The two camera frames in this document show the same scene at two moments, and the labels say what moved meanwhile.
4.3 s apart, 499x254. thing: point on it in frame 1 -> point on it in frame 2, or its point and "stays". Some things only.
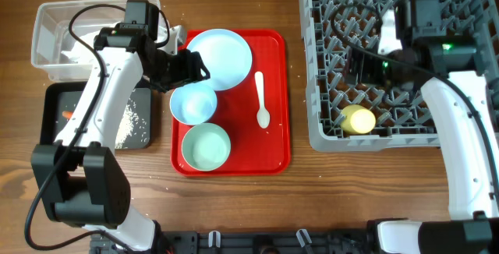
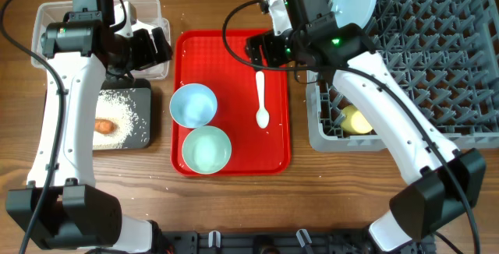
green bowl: [206, 146] stays
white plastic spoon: [263, 117] stays
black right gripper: [365, 59] -> [267, 43]
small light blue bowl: [193, 104] stays
